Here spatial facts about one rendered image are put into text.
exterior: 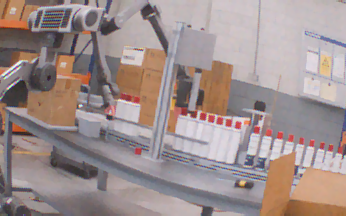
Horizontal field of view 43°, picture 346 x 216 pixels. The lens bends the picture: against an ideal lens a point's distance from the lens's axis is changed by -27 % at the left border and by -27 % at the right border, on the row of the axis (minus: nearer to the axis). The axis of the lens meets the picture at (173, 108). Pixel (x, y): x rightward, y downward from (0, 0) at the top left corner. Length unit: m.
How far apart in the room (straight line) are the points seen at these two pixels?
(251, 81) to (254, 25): 0.84
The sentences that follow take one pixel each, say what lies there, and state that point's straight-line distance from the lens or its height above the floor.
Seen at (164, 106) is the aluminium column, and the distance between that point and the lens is 2.72.
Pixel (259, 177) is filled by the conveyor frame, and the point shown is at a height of 0.85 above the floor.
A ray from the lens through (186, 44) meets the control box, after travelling 2.68.
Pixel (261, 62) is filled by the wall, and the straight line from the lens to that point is 7.53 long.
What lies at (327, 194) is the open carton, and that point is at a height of 1.05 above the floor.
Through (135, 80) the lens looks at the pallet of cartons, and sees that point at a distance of 6.66.
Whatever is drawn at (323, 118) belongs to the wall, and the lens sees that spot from 7.05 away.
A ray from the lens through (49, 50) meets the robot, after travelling 2.64.
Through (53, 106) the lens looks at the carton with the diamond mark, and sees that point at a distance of 2.96.
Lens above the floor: 1.31
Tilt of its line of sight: 5 degrees down
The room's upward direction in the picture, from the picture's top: 11 degrees clockwise
